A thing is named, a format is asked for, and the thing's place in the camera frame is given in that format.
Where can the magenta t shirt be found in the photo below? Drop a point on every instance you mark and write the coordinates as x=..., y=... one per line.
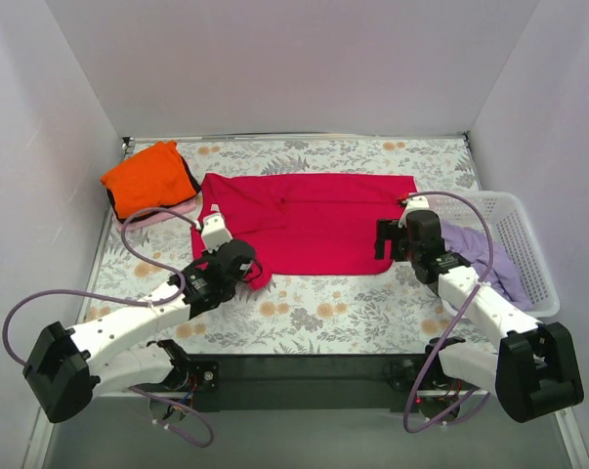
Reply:
x=307, y=224

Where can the folded black t shirt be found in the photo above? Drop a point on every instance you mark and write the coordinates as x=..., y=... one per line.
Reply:
x=112, y=202

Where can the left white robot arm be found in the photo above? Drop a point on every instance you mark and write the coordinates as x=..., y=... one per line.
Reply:
x=68, y=367

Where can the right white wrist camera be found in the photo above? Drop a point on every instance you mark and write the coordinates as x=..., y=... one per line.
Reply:
x=412, y=202

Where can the folded pink t shirt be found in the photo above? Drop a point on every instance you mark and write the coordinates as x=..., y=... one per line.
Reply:
x=152, y=189

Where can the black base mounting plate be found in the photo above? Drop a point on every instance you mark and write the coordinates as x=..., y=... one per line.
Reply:
x=293, y=382

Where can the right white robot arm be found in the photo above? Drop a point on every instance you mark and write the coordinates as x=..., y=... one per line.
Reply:
x=534, y=370

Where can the floral table mat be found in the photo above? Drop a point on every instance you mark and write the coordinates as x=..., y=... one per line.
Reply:
x=389, y=313

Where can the white plastic basket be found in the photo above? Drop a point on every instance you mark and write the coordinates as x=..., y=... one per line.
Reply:
x=508, y=225

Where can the lavender t shirt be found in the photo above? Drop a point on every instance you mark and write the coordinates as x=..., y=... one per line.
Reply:
x=504, y=276

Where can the folded orange t shirt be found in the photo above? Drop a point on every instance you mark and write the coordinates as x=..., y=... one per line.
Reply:
x=145, y=178

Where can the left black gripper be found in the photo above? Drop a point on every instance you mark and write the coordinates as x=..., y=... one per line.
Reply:
x=245, y=269

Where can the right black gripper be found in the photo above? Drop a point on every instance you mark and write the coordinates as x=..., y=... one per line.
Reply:
x=385, y=236

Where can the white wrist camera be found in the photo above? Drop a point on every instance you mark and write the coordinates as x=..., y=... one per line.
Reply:
x=412, y=202
x=213, y=235

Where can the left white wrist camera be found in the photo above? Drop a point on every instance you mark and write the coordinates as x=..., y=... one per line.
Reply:
x=213, y=235

